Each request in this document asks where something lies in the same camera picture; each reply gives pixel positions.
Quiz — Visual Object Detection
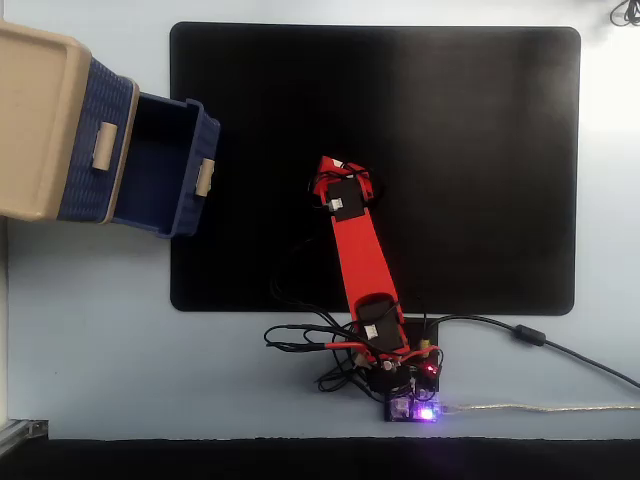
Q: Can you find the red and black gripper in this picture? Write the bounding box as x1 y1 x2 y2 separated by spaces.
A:
313 155 374 199

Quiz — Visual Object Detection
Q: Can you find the blue drawer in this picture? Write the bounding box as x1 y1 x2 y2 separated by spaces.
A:
110 92 222 239

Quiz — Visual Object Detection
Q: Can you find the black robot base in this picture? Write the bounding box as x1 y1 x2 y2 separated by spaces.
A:
367 317 445 401

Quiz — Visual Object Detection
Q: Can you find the black table mat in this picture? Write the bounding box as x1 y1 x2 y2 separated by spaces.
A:
169 21 582 317

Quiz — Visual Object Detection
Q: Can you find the lit controller board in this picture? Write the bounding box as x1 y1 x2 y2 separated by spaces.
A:
384 394 444 424

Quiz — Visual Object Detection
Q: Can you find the black servo wire bundle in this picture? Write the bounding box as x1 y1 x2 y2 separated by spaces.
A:
263 234 386 396

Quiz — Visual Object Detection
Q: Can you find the blue drawer plain handle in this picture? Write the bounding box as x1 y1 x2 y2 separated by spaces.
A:
57 57 136 225

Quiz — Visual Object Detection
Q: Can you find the black power cable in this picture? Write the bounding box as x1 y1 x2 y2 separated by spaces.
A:
422 313 640 390

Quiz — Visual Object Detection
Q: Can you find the beige drawer cabinet frame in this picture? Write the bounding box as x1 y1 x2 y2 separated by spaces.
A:
0 19 141 224

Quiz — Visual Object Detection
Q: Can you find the silver USB cable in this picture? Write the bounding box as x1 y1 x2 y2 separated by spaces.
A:
442 402 640 415

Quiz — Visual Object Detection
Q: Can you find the coiled black cable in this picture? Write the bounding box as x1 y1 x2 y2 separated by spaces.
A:
609 0 640 27

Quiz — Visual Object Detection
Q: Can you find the aluminium profile post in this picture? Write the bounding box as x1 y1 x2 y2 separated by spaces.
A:
0 418 50 454

